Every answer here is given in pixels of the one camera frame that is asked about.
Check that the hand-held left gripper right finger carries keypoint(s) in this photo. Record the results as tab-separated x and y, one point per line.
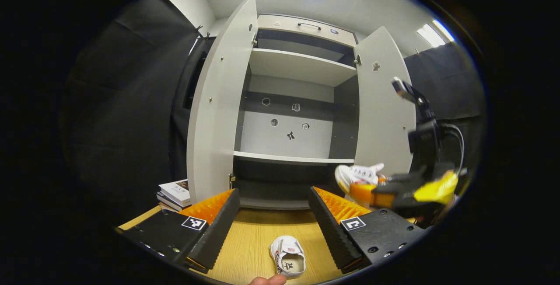
334	232

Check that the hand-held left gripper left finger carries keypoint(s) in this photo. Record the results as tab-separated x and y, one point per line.
218	232

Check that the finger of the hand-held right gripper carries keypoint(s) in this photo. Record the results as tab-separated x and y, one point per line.
372	195
404	180

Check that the white shoe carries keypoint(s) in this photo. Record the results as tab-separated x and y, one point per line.
354	173
286	254

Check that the white cabinet door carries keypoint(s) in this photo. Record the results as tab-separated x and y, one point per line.
218	114
383	123

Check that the white grey shoe cabinet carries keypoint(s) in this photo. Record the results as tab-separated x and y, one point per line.
297	64

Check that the stack of books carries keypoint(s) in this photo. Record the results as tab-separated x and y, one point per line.
175	191

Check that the small ceiling light panel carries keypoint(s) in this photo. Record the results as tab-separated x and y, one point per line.
433	33

